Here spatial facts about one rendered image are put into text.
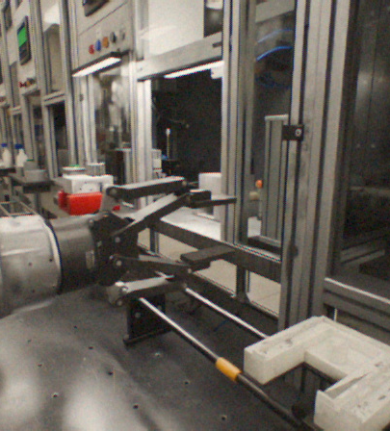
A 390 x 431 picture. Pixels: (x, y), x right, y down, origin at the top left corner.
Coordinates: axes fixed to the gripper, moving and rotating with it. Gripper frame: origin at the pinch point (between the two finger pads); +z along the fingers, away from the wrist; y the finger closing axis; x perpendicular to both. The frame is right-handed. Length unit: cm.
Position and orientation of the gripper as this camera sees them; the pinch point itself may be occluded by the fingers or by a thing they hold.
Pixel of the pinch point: (212, 228)
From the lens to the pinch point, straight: 46.2
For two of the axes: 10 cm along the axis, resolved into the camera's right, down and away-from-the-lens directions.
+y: 0.0, -9.7, -2.3
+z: 8.1, -1.3, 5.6
